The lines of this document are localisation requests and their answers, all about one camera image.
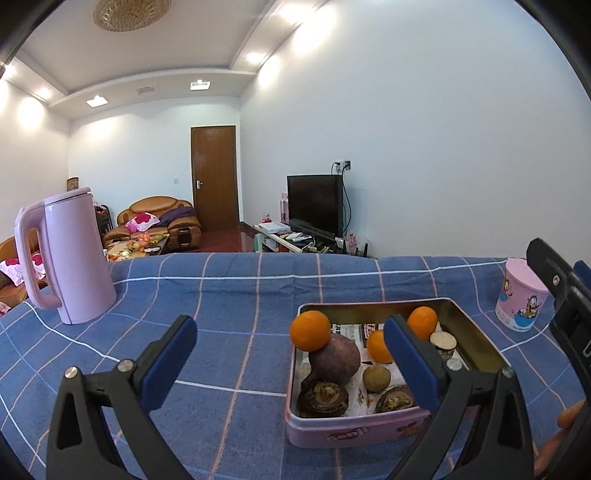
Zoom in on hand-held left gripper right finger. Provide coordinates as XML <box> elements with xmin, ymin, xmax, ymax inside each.
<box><xmin>383</xmin><ymin>315</ymin><xmax>536</xmax><ymax>480</ymax></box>

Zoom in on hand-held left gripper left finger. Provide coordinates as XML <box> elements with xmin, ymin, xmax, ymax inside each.
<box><xmin>45</xmin><ymin>315</ymin><xmax>199</xmax><ymax>480</ymax></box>

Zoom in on orange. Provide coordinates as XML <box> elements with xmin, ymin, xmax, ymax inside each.
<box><xmin>290</xmin><ymin>311</ymin><xmax>332</xmax><ymax>352</ymax></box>
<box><xmin>406</xmin><ymin>306</ymin><xmax>438</xmax><ymax>341</ymax></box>
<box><xmin>366</xmin><ymin>330</ymin><xmax>393</xmax><ymax>364</ymax></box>

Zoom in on small patterned cup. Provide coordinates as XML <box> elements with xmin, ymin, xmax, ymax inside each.
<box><xmin>429</xmin><ymin>331</ymin><xmax>458</xmax><ymax>361</ymax></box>

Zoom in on green-brown round fruit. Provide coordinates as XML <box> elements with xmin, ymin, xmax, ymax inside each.
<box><xmin>362</xmin><ymin>364</ymin><xmax>392</xmax><ymax>394</ymax></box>

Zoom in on dark brown husked fruit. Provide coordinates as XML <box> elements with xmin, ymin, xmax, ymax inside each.
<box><xmin>375</xmin><ymin>384</ymin><xmax>419</xmax><ymax>414</ymax></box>
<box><xmin>296</xmin><ymin>378</ymin><xmax>349</xmax><ymax>418</ymax></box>

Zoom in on purple sweet potato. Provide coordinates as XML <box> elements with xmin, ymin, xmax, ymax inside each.
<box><xmin>308</xmin><ymin>333</ymin><xmax>362</xmax><ymax>386</ymax></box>

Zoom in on pink tin box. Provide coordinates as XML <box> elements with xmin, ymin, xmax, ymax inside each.
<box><xmin>285</xmin><ymin>298</ymin><xmax>511</xmax><ymax>448</ymax></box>

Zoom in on person's right hand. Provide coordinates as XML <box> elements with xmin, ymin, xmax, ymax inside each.
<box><xmin>533</xmin><ymin>399</ymin><xmax>588</xmax><ymax>478</ymax></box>

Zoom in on pink cartoon cup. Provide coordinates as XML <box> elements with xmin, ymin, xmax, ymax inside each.
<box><xmin>495</xmin><ymin>258</ymin><xmax>551</xmax><ymax>332</ymax></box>

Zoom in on blue checked tablecloth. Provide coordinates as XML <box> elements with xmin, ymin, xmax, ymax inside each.
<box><xmin>0</xmin><ymin>251</ymin><xmax>591</xmax><ymax>480</ymax></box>

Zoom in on coffee table with snacks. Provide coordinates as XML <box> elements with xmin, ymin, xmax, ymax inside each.
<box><xmin>105</xmin><ymin>233</ymin><xmax>169</xmax><ymax>261</ymax></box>

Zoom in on pink pillow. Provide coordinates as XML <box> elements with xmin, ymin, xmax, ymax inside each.
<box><xmin>127</xmin><ymin>212</ymin><xmax>160</xmax><ymax>234</ymax></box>

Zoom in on pink kettle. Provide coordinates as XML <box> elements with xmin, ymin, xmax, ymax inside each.
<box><xmin>14</xmin><ymin>187</ymin><xmax>117</xmax><ymax>325</ymax></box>

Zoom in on purple blanket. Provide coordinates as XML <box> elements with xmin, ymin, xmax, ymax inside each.
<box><xmin>159</xmin><ymin>206</ymin><xmax>197</xmax><ymax>227</ymax></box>

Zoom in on white tv stand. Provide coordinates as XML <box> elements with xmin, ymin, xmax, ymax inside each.
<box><xmin>253</xmin><ymin>222</ymin><xmax>370</xmax><ymax>258</ymax></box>

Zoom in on brown leather armchair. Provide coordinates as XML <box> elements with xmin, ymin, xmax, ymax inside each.
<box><xmin>102</xmin><ymin>196</ymin><xmax>203</xmax><ymax>252</ymax></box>

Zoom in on black shelf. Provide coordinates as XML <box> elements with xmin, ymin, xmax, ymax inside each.
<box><xmin>93</xmin><ymin>203</ymin><xmax>114</xmax><ymax>236</ymax></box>

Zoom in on black television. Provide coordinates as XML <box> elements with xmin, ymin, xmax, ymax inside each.
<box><xmin>287</xmin><ymin>174</ymin><xmax>345</xmax><ymax>240</ymax></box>

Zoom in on brown wooden door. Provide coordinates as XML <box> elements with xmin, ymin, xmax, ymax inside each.
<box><xmin>191</xmin><ymin>126</ymin><xmax>239</xmax><ymax>233</ymax></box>

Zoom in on brown leather sofa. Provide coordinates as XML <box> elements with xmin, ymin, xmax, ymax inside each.
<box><xmin>0</xmin><ymin>235</ymin><xmax>47</xmax><ymax>305</ymax></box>

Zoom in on golden ceiling lamp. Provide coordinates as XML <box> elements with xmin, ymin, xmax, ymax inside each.
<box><xmin>93</xmin><ymin>0</ymin><xmax>171</xmax><ymax>32</ymax></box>

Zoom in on black power cable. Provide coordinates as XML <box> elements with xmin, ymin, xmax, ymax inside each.
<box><xmin>339</xmin><ymin>168</ymin><xmax>354</xmax><ymax>238</ymax></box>

